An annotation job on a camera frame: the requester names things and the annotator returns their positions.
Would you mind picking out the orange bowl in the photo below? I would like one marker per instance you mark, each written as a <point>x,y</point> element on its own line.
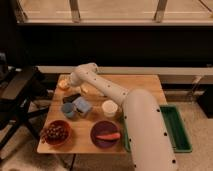
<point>60,141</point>

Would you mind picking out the white paper cup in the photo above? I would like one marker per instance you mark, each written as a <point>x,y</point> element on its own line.
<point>109,108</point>

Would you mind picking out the green plastic tray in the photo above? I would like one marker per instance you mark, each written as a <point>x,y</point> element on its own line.
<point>175,128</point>

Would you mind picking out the blue cup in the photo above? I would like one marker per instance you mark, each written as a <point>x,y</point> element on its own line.
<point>68,109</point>

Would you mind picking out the black rectangular block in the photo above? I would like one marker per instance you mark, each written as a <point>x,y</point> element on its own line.
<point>71,98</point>

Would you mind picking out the bunch of dark grapes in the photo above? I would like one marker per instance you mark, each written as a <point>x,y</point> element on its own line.
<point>54,132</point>

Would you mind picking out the orange carrot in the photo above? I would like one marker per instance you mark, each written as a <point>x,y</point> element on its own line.
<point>113,136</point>

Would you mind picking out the light blue sponge block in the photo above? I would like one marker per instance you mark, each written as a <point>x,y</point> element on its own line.
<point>82,105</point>

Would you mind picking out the orange apple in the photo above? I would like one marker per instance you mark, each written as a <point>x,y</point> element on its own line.
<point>64,84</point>

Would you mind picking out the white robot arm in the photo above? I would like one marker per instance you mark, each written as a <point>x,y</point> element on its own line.
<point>150,144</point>

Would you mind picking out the wooden table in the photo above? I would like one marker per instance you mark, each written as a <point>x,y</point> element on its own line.
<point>79,141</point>

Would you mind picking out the purple plate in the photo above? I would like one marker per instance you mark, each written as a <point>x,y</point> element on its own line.
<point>102,128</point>

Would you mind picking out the black chair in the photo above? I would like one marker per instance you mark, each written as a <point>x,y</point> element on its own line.
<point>17,91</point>

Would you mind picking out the banana peel piece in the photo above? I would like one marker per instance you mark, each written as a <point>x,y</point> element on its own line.
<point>84,89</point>

